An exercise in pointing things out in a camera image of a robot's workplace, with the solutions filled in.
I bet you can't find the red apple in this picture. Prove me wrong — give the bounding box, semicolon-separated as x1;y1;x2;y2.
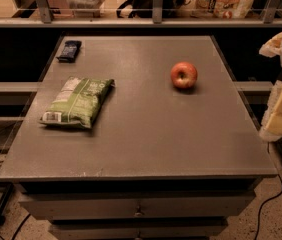
170;62;198;89

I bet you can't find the black bag behind railing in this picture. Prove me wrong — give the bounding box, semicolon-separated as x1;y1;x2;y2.
116;0;188;18

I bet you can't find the grey drawer cabinet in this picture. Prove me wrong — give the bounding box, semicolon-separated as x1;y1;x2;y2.
0;36;277;240

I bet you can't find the metal drawer knob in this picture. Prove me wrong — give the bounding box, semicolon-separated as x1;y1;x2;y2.
134;207;144;218

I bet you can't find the green chip bag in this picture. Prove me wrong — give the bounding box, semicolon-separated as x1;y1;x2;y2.
40;76;114;129

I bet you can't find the clear plastic container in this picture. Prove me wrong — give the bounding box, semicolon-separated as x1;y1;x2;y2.
66;0;104;18

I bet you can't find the dark blue snack packet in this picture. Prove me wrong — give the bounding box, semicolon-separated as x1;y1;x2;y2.
57;40;82;63

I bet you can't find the grey metal railing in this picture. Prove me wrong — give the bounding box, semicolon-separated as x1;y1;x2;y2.
0;0;282;28

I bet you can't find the black floor cable right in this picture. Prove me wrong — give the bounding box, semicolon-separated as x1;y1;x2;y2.
253;142;282;240

